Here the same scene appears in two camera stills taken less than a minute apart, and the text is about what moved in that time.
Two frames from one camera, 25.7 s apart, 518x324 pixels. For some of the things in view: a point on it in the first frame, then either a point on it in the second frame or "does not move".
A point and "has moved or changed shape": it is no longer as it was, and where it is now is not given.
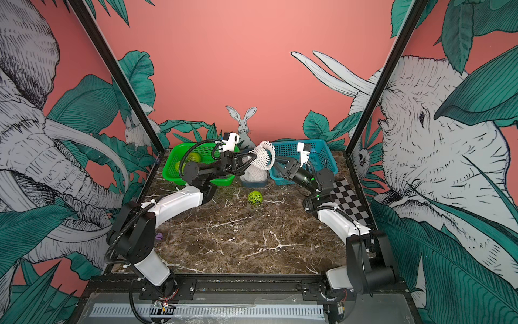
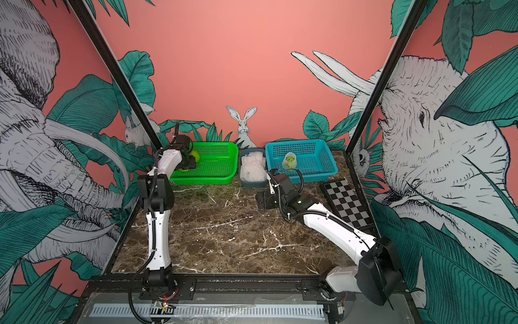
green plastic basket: x=179 y=155 does not move
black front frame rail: x=136 y=283 does not move
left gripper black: x=228 y=166 -> x=191 y=163
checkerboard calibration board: x=346 y=198 does not move
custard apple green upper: x=193 y=156 does not move
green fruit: x=262 y=158 has moved or changed shape
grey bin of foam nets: x=255 y=177 does not move
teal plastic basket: x=290 y=156 does not move
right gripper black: x=294 y=172 -> x=266 y=196
